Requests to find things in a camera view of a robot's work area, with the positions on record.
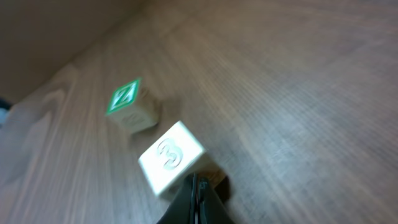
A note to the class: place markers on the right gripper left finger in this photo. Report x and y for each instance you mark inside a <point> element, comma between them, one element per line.
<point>183,207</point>

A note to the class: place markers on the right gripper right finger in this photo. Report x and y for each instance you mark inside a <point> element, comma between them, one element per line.
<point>210,207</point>

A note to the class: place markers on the yellow 3 block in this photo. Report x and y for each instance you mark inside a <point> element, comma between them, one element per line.
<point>175,155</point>

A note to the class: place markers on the green Z block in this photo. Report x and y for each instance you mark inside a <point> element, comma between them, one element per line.
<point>133,107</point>

